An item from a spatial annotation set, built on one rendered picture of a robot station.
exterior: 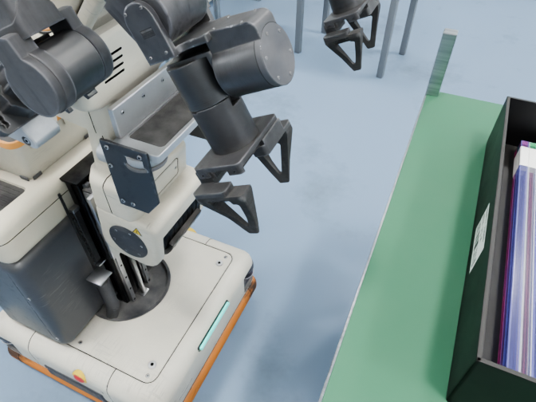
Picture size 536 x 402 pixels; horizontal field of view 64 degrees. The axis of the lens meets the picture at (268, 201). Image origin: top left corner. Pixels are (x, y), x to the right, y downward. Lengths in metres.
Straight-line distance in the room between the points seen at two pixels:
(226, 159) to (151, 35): 0.14
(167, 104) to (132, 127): 0.10
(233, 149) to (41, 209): 0.73
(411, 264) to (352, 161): 1.70
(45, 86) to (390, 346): 0.54
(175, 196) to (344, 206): 1.25
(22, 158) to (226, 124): 0.73
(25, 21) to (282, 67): 0.30
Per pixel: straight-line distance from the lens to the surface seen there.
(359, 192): 2.21
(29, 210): 1.12
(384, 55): 3.10
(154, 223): 0.97
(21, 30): 0.58
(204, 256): 1.56
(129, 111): 0.81
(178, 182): 1.05
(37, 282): 1.22
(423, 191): 0.85
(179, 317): 1.44
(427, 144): 0.96
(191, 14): 0.45
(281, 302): 1.77
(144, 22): 0.43
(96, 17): 0.72
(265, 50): 0.40
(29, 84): 0.59
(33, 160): 1.15
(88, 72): 0.60
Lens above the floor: 1.50
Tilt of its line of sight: 45 degrees down
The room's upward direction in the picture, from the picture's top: straight up
